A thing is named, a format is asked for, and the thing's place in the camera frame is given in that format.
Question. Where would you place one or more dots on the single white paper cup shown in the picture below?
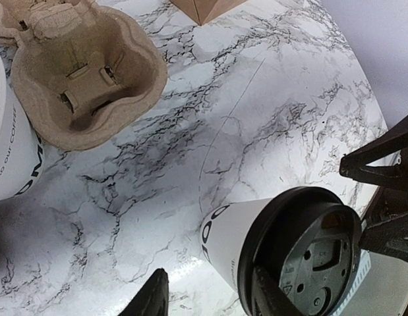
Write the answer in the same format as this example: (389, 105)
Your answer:
(223, 233)

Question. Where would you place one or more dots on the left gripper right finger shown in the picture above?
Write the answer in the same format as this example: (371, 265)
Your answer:
(267, 299)

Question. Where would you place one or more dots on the black cup lid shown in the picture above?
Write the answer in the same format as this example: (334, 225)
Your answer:
(307, 240)

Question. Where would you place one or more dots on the brown cardboard box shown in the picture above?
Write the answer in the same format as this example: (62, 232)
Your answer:
(203, 11)

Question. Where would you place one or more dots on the brown pulp cup carrier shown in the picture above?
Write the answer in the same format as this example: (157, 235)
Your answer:
(82, 71)

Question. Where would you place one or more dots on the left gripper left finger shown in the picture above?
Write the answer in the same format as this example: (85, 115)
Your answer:
(152, 299)

